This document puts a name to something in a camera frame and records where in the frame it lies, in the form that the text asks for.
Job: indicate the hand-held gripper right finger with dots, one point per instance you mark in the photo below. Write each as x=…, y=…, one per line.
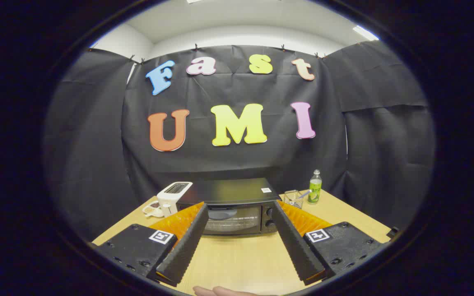
x=296, y=246

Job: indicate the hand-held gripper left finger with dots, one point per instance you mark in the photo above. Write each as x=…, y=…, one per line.
x=187, y=246

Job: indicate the black toaster oven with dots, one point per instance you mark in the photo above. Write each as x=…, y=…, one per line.
x=237, y=191

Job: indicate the white pop-up toaster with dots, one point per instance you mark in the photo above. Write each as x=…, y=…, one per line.
x=171, y=198

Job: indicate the small white spice dish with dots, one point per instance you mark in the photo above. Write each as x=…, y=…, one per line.
x=152, y=209

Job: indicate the light plastic utensil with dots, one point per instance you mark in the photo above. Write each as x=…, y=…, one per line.
x=303, y=193

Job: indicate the green drink bottle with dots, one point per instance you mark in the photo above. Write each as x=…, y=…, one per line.
x=314, y=191

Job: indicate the black backdrop cloth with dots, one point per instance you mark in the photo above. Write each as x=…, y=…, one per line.
x=220, y=162

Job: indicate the ceiling light panel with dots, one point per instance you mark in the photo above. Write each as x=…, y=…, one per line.
x=365, y=33

